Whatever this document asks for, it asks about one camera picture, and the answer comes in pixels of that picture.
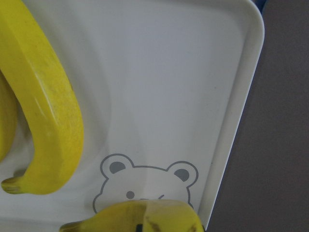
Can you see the white rectangular bear plate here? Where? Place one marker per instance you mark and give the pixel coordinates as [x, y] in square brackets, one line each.
[161, 85]

